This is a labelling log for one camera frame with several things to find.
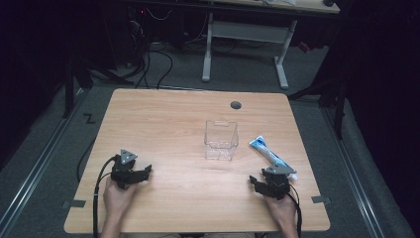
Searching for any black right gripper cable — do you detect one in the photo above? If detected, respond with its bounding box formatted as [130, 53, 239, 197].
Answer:
[286, 183, 303, 238]

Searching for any clear plastic box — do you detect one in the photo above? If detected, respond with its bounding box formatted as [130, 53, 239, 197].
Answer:
[203, 119, 240, 162]

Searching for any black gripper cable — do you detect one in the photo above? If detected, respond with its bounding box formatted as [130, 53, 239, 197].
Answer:
[286, 183, 303, 238]
[92, 156, 117, 238]

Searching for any white frame wooden desk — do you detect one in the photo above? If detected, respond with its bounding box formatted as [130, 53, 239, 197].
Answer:
[197, 0, 341, 90]

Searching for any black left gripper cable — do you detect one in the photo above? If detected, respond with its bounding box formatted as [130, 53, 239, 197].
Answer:
[92, 156, 117, 238]

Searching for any bundle of black floor cables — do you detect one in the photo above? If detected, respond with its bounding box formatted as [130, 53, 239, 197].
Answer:
[127, 13, 174, 90]

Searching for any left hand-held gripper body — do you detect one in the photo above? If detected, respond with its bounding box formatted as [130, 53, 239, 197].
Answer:
[110, 149, 140, 190]

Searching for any person's left hand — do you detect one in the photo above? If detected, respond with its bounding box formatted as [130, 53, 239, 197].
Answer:
[103, 179, 139, 216]

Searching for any person's right hand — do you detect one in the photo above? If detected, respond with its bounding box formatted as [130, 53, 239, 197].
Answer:
[263, 194, 298, 230]

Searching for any black metal stand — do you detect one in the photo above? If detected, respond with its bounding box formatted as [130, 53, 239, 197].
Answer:
[61, 54, 94, 119]
[286, 73, 349, 141]

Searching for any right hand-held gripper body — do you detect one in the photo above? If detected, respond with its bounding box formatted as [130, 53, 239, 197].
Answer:
[262, 163, 297, 201]

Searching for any metal floor rail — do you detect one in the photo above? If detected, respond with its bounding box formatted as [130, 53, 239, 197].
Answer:
[320, 104, 386, 238]
[0, 88, 87, 234]

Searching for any blue white toothpaste tube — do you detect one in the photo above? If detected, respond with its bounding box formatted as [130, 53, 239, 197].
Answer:
[249, 135, 299, 182]

